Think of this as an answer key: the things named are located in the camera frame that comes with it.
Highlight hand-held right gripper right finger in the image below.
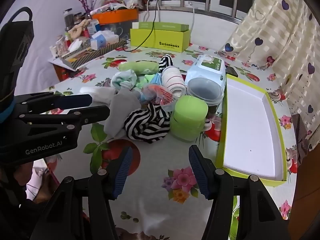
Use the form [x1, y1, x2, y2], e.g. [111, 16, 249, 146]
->
[188, 145, 292, 240]

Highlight beige plush toy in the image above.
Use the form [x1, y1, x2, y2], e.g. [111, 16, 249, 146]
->
[69, 19, 92, 39]

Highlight black cable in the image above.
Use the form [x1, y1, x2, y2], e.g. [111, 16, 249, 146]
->
[126, 0, 160, 52]

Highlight black phone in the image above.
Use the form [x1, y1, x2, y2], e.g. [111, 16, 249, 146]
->
[225, 66, 239, 77]

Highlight blue sock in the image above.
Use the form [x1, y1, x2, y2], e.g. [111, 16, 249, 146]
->
[149, 73, 163, 85]

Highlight cream heart print curtain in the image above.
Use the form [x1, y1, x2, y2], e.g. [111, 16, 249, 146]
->
[219, 0, 320, 152]

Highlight brown checkered cloth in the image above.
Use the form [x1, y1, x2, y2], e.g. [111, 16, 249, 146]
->
[291, 114, 315, 167]

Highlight small clear bottle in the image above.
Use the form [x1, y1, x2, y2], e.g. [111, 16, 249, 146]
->
[54, 40, 66, 55]

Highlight white cable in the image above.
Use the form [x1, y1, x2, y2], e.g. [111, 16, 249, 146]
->
[144, 0, 160, 23]
[191, 6, 197, 32]

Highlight orange storage box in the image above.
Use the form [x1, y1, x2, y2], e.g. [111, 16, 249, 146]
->
[91, 9, 139, 40]

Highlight white paper sheet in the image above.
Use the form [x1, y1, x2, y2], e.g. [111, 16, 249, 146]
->
[47, 56, 75, 72]

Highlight white tray with green rim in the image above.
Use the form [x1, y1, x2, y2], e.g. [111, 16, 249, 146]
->
[215, 74, 287, 188]

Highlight white striped towel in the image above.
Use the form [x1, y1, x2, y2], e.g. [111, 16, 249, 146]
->
[161, 66, 187, 97]

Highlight wooden cabinet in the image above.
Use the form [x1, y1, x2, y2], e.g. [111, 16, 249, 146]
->
[291, 144, 320, 220]

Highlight green round plastic case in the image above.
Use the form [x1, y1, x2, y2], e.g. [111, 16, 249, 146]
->
[170, 96, 208, 142]

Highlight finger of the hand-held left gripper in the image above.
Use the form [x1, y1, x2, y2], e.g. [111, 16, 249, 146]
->
[19, 105, 111, 137]
[15, 92, 93, 110]

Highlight black yellow striped tray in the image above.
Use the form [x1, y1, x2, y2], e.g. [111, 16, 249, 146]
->
[61, 39, 128, 63]

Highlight wet wipes pack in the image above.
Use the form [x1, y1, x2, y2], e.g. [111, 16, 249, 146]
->
[184, 54, 227, 90]

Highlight small black white striped sock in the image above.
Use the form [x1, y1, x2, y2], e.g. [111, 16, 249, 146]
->
[159, 54, 177, 74]

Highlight window with metal bars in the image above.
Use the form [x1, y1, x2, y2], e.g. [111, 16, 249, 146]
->
[135, 0, 263, 24]

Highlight grey sock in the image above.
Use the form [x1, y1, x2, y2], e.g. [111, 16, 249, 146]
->
[104, 89, 142, 138]

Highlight blue white tissue packs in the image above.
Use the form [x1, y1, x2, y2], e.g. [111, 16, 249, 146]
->
[90, 30, 120, 50]

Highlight clear round plastic container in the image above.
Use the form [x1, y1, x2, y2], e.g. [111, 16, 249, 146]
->
[186, 78, 225, 120]

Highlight white tissue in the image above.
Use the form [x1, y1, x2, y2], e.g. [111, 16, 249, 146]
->
[67, 39, 83, 52]

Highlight green plush sock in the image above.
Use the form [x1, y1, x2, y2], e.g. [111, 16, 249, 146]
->
[118, 60, 160, 75]

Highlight clear plastic packet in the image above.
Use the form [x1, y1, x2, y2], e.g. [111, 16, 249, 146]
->
[142, 84, 177, 112]

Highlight mint green white sock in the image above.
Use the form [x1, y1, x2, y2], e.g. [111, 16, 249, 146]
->
[111, 70, 137, 90]

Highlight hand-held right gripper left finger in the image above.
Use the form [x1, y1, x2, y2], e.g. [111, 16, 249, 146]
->
[30, 145, 134, 240]

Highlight lime green cardboard box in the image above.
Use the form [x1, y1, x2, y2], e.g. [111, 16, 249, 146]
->
[129, 22, 192, 53]

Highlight floral fruit print tablecloth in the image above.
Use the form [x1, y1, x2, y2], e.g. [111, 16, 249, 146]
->
[32, 42, 298, 240]

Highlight bright green sock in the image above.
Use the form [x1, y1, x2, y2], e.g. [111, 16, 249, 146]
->
[135, 74, 154, 89]

